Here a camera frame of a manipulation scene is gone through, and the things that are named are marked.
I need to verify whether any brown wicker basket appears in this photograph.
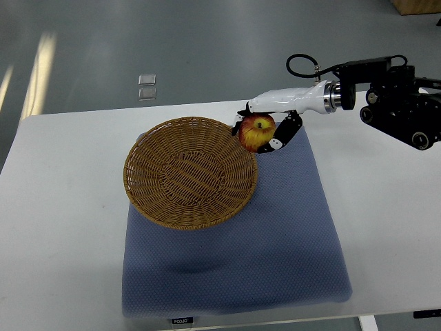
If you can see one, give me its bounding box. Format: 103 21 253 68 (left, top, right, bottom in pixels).
123 117 258 230

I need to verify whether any floor plate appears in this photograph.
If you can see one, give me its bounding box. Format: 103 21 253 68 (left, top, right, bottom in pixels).
139 87 156 101
138 74 156 86

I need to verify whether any white table leg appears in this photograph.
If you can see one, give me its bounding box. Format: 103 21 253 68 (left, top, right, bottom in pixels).
358 315 379 331

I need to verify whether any wooden box corner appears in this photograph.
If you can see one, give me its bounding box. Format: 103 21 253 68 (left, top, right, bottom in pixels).
391 0 441 15

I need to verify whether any blue textured mat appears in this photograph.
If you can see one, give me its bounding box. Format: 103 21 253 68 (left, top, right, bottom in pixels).
122 130 352 318

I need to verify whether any upper floor plate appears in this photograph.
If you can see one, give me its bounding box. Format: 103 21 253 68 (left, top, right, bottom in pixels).
138 74 156 86

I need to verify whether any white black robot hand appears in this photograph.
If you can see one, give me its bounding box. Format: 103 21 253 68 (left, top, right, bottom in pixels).
232 81 340 154

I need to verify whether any red yellow apple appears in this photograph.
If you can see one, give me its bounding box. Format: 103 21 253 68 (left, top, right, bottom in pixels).
238 113 276 152

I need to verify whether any lower floor plate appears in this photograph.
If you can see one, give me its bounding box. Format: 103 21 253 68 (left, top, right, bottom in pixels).
139 87 156 101

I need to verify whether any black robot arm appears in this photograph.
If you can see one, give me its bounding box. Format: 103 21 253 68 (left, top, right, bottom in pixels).
286 53 440 150

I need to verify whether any black table control panel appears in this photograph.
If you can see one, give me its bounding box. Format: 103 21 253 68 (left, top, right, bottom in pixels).
413 309 441 319

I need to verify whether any black table label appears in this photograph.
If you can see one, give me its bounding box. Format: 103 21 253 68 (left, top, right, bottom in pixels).
170 317 194 325

